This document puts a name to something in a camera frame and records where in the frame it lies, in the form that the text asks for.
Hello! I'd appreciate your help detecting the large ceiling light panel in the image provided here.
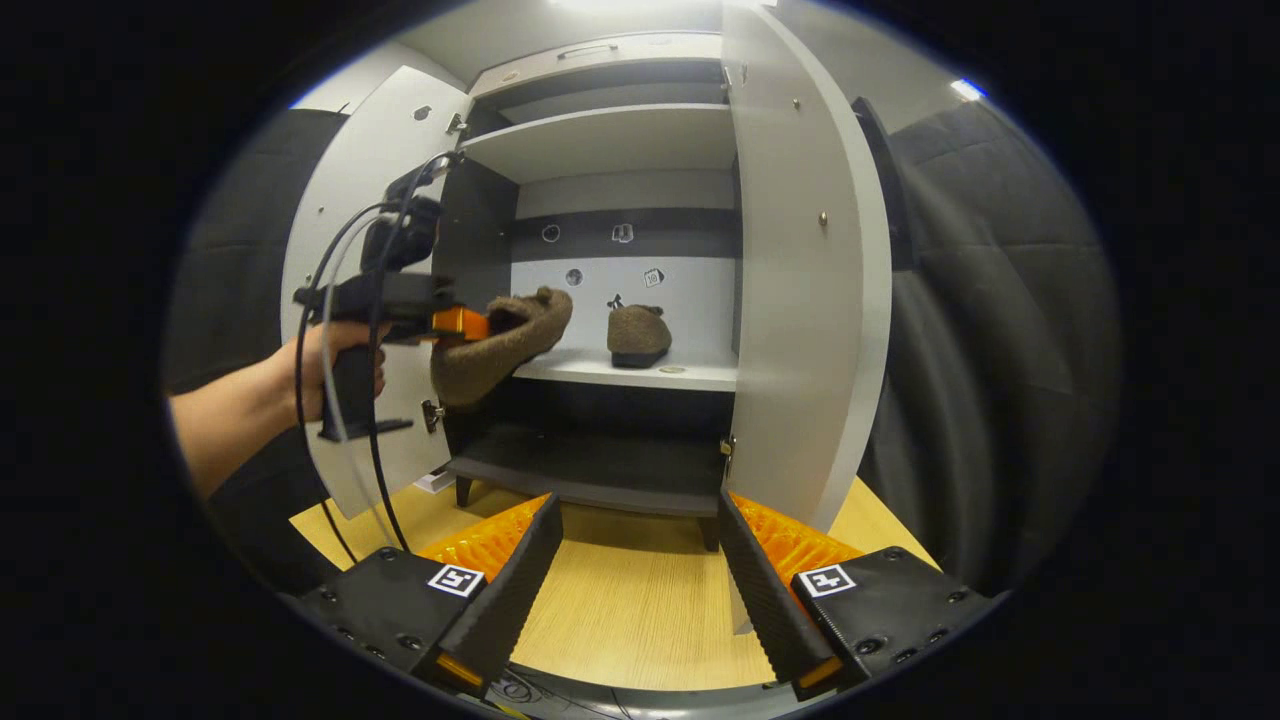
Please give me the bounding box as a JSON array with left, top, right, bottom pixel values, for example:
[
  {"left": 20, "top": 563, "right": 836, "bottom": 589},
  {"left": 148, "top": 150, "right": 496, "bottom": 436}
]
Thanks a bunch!
[{"left": 548, "top": 0, "right": 723, "bottom": 13}]

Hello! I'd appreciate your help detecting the black cable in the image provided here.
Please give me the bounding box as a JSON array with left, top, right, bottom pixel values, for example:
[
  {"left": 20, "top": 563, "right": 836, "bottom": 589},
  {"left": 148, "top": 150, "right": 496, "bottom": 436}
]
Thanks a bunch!
[
  {"left": 365, "top": 150, "right": 463, "bottom": 554},
  {"left": 293, "top": 200, "right": 393, "bottom": 566}
]

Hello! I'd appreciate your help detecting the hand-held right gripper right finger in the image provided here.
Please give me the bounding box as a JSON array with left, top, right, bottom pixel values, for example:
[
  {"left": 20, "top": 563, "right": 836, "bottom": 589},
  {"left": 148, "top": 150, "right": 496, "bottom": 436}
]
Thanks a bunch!
[{"left": 718, "top": 490, "right": 1001, "bottom": 701}]

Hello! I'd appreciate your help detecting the grey cabinet drawer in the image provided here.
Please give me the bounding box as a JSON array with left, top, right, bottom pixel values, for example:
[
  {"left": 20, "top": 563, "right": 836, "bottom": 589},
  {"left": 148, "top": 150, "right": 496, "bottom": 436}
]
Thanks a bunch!
[{"left": 468, "top": 32, "right": 724, "bottom": 101}]

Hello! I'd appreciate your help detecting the grey cabinet door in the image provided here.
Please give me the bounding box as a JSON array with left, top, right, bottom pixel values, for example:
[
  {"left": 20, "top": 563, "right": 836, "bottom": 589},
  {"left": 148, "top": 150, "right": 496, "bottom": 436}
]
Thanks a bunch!
[
  {"left": 720, "top": 0, "right": 894, "bottom": 636},
  {"left": 280, "top": 65, "right": 471, "bottom": 521}
]

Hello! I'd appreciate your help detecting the grey shoe cabinet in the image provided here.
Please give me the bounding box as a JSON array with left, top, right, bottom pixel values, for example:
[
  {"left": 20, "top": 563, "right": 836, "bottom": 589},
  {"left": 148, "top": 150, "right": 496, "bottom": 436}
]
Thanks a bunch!
[{"left": 440, "top": 33, "right": 746, "bottom": 553}]

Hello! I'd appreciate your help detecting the black backdrop cloth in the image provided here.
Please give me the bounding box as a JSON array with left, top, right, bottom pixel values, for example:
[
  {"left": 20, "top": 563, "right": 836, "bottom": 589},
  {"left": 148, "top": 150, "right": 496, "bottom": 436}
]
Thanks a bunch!
[
  {"left": 855, "top": 95, "right": 1121, "bottom": 596},
  {"left": 165, "top": 108, "right": 346, "bottom": 596}
]

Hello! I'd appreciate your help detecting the brown fuzzy shoe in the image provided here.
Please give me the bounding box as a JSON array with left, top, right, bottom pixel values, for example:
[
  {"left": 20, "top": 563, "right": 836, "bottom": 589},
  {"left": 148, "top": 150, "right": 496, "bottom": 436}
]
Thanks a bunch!
[
  {"left": 430, "top": 287, "right": 575, "bottom": 409},
  {"left": 606, "top": 303, "right": 673, "bottom": 369}
]

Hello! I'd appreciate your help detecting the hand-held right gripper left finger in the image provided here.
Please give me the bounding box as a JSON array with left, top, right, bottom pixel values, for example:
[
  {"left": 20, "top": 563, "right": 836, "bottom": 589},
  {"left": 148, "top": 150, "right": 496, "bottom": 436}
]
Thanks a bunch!
[{"left": 300, "top": 492, "right": 564, "bottom": 699}]

